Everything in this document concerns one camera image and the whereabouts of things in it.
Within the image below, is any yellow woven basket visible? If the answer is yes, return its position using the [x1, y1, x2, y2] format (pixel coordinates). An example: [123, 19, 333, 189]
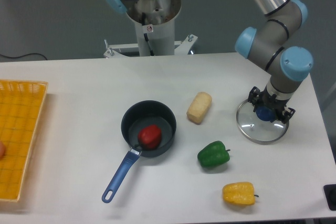
[1, 79, 48, 202]

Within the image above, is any yellow bell pepper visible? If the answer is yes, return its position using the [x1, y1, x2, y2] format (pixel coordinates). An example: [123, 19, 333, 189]
[222, 182, 258, 206]

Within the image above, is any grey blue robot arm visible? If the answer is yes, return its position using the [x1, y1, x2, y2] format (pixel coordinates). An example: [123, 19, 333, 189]
[105, 0, 313, 123]

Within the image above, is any white pedestal base bracket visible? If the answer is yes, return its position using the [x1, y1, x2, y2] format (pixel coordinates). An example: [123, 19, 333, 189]
[103, 34, 198, 59]

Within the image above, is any red bell pepper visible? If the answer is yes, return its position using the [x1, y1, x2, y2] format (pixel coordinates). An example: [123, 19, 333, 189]
[135, 124, 162, 150]

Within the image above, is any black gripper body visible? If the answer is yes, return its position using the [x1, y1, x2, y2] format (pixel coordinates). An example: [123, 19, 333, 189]
[259, 91, 289, 111]

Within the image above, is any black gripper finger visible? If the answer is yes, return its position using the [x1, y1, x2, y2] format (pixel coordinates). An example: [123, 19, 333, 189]
[275, 107, 295, 123]
[248, 87, 263, 112]

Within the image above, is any glass pot lid blue knob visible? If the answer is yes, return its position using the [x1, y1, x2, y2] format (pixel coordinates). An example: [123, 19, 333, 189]
[236, 98, 289, 145]

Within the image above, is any dark pot with blue handle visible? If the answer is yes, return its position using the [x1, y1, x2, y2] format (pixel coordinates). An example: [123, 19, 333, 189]
[101, 100, 177, 203]

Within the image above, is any black cable on floor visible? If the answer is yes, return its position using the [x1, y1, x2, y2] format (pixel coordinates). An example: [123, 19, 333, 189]
[0, 52, 48, 60]

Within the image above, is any beige bread loaf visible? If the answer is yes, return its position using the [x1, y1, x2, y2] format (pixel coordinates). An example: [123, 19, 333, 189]
[186, 92, 212, 124]

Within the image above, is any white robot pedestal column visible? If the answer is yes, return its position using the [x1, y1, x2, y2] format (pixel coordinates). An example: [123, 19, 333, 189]
[127, 0, 181, 55]

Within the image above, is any black device at table edge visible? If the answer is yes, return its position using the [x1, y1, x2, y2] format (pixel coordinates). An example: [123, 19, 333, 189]
[323, 184, 336, 211]

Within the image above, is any green bell pepper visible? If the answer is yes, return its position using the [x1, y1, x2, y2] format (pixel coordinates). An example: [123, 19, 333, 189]
[197, 141, 230, 168]

